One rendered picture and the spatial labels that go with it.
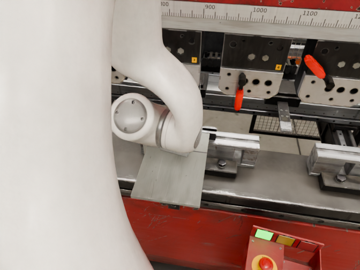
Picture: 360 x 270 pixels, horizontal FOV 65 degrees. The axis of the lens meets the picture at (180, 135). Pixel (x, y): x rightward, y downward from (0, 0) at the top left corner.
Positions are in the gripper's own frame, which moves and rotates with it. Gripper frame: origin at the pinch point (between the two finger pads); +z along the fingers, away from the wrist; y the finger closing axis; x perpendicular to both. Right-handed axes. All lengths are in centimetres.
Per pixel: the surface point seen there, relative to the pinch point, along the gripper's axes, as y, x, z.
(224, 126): 4, -27, 162
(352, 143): -56, -16, 40
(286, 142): -47, -26, 161
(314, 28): -27.2, -28.8, -14.7
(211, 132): -8.1, -5.0, 12.9
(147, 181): 3.0, 13.7, -2.8
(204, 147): -7.9, 0.3, 8.4
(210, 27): -5.8, -24.8, -16.1
